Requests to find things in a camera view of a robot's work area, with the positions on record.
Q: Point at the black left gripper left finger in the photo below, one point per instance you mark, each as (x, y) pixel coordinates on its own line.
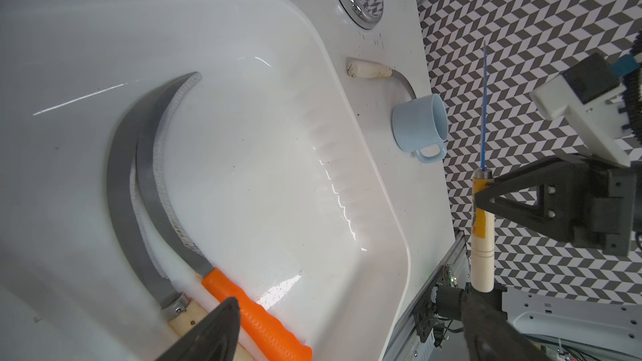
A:
(214, 338)

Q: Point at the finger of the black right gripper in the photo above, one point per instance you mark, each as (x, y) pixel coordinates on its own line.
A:
(557, 222)
(558, 180)

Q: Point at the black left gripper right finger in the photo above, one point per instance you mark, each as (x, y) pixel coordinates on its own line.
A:
(488, 334)

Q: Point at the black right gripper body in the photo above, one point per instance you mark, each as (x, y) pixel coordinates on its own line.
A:
(610, 208)

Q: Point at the orange collar sickle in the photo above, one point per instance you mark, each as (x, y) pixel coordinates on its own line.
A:
(267, 332)

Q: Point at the blue blade sickle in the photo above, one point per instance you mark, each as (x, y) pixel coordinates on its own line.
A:
(483, 228)

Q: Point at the light blue mug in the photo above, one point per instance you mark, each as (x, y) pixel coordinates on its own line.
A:
(421, 126)

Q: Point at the white plastic storage box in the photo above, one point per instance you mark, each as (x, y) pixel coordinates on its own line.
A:
(264, 162)

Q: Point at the sickle near chrome stand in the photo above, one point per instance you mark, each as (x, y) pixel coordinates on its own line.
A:
(357, 68)

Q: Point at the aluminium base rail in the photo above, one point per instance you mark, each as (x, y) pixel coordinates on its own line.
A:
(420, 331)

